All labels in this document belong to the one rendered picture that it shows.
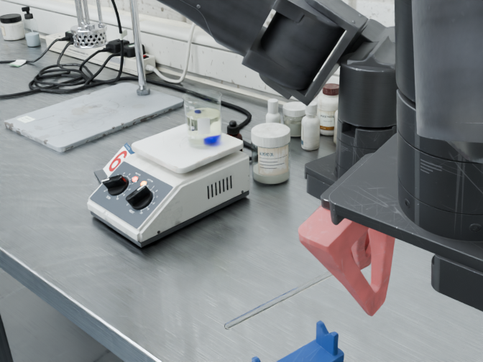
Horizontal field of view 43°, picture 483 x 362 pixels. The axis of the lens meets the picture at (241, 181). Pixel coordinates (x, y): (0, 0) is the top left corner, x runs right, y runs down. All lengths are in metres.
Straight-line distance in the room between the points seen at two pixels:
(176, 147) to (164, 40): 0.63
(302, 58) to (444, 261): 0.29
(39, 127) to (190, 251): 0.52
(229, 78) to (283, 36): 0.83
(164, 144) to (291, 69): 0.40
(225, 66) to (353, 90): 0.85
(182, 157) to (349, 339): 0.34
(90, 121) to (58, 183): 0.23
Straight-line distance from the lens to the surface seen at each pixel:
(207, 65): 1.38
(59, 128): 1.20
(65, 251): 0.84
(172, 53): 1.46
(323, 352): 0.64
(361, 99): 0.51
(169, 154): 0.85
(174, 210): 0.82
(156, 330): 0.69
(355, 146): 0.52
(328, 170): 0.56
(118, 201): 0.85
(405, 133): 0.24
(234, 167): 0.87
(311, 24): 0.50
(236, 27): 0.51
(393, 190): 0.28
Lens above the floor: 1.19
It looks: 28 degrees down
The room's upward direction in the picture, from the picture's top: 2 degrees counter-clockwise
